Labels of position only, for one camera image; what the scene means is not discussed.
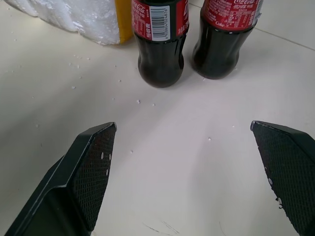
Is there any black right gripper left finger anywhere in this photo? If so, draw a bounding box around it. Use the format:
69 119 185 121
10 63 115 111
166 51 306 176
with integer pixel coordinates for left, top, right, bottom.
4 121 118 236

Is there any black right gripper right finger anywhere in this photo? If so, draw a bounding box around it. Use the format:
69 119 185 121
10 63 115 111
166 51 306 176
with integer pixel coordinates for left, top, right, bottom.
250 120 315 236

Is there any cola bottle with red label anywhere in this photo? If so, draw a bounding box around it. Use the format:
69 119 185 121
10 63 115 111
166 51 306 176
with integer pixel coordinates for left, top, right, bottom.
191 0 264 80

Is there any cola bottle with barcode label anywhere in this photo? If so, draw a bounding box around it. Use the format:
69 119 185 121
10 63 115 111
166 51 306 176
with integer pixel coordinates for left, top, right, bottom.
131 0 189 89

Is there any white styrofoam block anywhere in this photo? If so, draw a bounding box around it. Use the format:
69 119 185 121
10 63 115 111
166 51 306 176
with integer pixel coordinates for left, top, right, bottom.
4 0 121 46

